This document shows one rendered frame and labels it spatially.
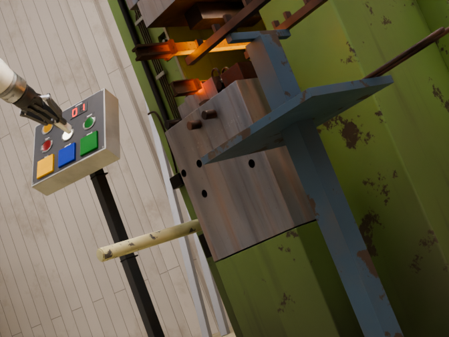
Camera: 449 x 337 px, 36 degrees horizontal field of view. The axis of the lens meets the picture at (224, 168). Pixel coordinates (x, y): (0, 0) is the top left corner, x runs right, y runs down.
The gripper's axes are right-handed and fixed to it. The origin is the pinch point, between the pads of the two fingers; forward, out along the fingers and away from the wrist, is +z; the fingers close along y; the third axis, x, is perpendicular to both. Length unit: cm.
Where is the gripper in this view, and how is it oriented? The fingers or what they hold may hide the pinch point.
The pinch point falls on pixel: (63, 124)
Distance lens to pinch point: 237.4
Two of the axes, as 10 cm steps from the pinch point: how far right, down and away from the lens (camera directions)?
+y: 8.4, -3.9, -3.7
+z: 5.3, 4.5, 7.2
